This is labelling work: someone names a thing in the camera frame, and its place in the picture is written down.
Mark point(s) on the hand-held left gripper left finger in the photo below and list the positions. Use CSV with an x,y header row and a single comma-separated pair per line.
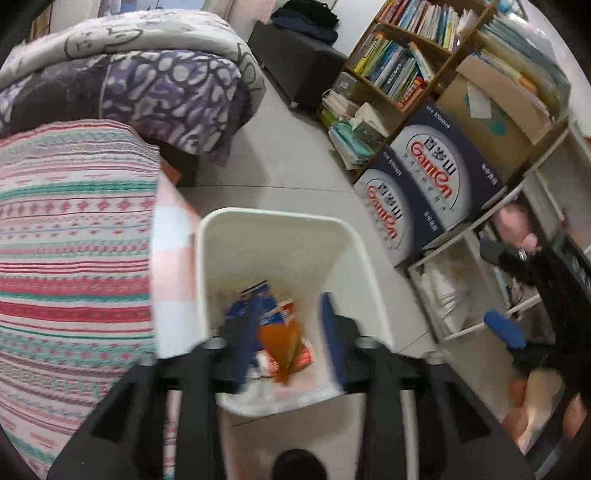
x,y
249,341

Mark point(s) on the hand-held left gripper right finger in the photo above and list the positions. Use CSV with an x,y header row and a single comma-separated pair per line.
x,y
333,341

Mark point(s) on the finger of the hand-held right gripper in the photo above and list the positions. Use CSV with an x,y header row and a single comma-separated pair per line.
x,y
501,253
505,328

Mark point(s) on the red drink carton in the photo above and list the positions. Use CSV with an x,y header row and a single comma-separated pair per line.
x,y
281,341

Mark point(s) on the blue snack box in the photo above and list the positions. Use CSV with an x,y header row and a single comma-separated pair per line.
x,y
272,304

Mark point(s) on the white plastic bin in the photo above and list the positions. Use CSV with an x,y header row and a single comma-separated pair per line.
x,y
277,249

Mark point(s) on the person's right hand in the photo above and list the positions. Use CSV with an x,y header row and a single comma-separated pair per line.
x,y
545,397

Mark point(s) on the pink soft object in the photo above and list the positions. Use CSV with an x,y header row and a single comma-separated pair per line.
x,y
519,226

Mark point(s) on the white shelf unit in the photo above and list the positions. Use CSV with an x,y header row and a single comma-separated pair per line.
x,y
461,286

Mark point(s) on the large dark blue printed box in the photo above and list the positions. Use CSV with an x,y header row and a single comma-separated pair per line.
x,y
443,157

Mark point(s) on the dark round object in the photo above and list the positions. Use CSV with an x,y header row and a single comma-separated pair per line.
x,y
298,466

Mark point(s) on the brown cardboard box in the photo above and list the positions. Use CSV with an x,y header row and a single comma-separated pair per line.
x,y
494,120

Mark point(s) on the pile of paper booklets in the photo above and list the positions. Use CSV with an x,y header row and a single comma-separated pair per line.
x,y
355,129

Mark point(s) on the red green patterned cloth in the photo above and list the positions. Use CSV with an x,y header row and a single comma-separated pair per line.
x,y
74,258

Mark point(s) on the wooden bookshelf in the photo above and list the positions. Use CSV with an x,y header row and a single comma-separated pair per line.
x,y
397,50

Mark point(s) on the purple patterned blanket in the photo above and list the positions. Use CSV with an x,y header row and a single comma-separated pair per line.
x,y
152,92

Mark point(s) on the black ottoman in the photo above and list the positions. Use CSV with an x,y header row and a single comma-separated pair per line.
x,y
300,64

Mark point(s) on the pile of dark clothes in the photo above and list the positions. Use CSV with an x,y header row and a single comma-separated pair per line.
x,y
304,18

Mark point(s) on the white printed quilt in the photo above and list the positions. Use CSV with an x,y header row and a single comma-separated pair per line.
x,y
138,37

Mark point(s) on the dark bed frame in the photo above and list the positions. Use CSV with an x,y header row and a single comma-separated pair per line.
x,y
178,161

